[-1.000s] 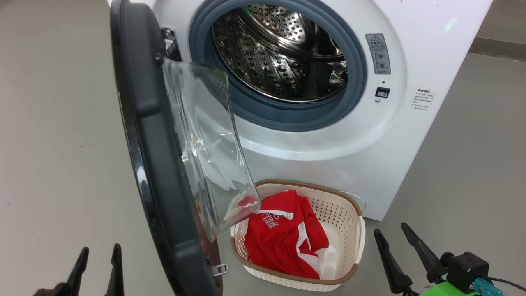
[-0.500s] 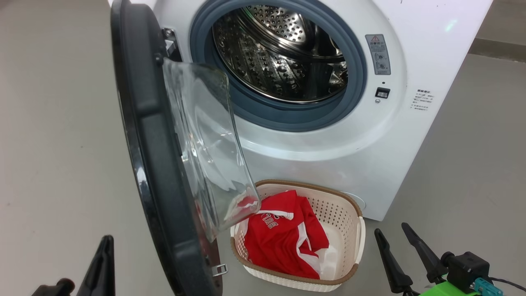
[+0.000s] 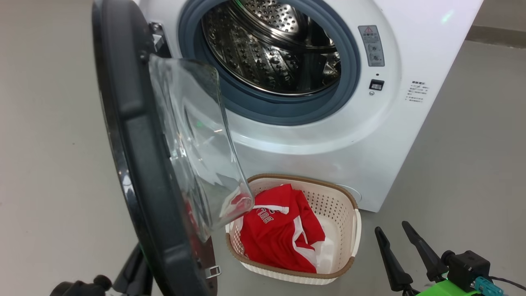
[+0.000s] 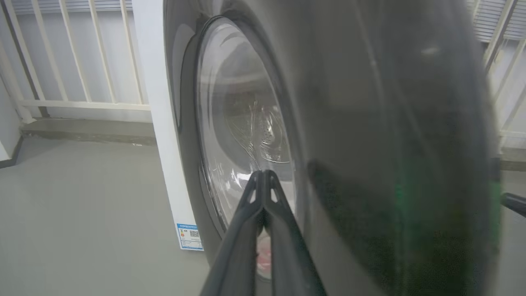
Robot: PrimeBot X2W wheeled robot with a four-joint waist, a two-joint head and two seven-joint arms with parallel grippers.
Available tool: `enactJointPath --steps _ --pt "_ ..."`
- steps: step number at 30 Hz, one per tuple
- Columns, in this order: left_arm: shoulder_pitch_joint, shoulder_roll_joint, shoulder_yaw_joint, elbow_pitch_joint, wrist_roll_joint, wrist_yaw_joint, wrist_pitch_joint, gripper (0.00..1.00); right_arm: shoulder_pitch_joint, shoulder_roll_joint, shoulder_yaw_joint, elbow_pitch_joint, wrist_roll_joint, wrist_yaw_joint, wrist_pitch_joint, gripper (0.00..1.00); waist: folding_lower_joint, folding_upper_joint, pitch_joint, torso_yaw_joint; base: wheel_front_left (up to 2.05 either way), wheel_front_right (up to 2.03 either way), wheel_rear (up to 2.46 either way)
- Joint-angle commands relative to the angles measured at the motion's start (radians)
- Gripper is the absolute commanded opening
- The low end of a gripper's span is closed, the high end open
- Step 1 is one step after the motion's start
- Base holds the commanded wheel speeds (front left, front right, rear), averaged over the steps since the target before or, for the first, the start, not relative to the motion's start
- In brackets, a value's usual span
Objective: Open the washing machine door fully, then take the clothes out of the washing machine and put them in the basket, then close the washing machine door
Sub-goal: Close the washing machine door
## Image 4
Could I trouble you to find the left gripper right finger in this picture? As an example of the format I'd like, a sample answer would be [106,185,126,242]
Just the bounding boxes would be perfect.
[263,170,328,296]

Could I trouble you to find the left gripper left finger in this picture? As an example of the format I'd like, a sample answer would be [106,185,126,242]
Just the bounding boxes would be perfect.
[200,170,265,296]

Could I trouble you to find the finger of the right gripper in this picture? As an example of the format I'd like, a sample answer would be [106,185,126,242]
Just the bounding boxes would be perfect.
[500,192,526,218]

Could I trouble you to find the black round glass washer door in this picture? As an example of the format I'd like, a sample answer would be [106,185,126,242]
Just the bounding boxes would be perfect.
[164,0,503,296]

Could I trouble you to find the white front-load washing machine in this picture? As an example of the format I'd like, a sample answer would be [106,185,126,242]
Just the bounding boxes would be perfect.
[131,0,214,268]

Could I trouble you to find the blue energy label sticker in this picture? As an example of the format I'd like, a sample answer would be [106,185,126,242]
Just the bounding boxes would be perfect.
[176,223,204,251]

